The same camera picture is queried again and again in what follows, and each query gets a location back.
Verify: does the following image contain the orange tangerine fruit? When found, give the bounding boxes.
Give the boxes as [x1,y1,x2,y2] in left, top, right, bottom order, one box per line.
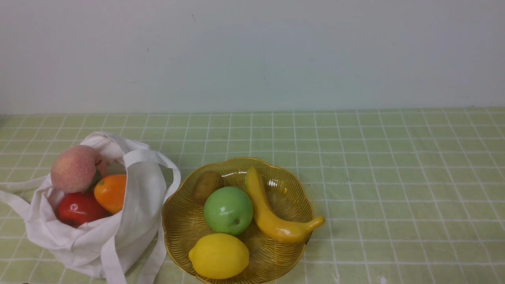
[93,174,127,215]

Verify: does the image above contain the green apple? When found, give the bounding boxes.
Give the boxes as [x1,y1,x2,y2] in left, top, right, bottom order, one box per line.
[204,187,254,235]

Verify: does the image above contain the pink peach with leaf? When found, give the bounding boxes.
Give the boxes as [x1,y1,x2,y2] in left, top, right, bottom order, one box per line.
[50,144,108,193]

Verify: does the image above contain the yellow banana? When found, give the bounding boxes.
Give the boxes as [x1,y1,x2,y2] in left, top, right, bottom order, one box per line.
[245,166,326,244]

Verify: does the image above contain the brown kiwi fruit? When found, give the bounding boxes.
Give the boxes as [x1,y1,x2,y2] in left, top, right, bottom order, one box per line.
[192,171,225,207]

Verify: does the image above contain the yellow lemon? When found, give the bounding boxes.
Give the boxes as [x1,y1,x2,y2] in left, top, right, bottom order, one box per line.
[188,233,250,279]

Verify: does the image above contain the white cloth tote bag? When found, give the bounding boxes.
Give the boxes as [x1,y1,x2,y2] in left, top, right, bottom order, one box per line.
[1,131,181,284]

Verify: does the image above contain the red apple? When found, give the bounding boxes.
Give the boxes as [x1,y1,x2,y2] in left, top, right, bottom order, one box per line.
[56,192,109,228]

